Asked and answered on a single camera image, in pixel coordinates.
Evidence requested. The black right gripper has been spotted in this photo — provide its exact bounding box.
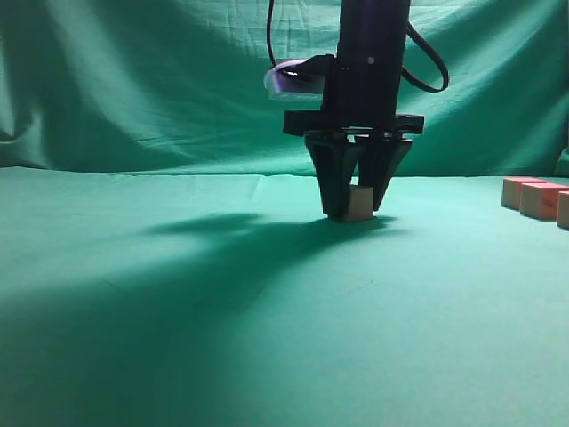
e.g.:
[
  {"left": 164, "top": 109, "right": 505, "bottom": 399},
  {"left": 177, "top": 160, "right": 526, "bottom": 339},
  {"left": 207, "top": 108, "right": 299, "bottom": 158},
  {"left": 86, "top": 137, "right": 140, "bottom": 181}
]
[{"left": 283, "top": 42, "right": 425, "bottom": 220}]

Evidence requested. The far pink wooden cube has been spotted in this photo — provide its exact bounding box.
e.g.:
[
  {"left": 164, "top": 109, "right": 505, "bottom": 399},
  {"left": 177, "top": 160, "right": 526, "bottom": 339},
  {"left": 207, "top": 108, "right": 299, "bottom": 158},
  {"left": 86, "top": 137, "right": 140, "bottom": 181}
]
[{"left": 501, "top": 176, "right": 547, "bottom": 210}]

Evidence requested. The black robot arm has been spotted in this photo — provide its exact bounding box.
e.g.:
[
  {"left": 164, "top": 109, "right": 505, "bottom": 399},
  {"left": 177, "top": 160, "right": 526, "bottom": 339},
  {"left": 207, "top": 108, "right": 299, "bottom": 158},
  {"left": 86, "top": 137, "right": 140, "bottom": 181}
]
[{"left": 284, "top": 1, "right": 424, "bottom": 221}]

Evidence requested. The green cloth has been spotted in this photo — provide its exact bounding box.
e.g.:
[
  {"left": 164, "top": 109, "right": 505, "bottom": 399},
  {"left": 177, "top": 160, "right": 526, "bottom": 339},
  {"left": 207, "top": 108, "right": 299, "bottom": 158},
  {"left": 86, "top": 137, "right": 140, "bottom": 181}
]
[{"left": 1, "top": 1, "right": 568, "bottom": 426}]

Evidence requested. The middle pink wooden cube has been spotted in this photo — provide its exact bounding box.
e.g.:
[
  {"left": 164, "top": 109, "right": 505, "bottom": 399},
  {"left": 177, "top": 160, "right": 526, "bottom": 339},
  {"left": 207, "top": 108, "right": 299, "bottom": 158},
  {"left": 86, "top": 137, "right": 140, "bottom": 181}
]
[{"left": 519, "top": 182, "right": 568, "bottom": 221}]

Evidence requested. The black camera cable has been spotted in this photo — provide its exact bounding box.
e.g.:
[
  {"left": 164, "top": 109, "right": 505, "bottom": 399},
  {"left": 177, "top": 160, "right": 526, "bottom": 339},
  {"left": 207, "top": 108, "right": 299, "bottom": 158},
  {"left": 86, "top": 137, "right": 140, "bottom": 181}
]
[{"left": 265, "top": 0, "right": 449, "bottom": 93}]

